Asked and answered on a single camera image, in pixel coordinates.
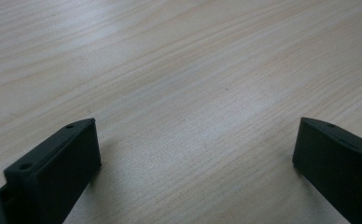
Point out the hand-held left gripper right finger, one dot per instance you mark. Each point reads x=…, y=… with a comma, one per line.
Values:
x=337, y=165

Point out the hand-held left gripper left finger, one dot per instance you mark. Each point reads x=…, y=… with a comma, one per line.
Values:
x=54, y=174

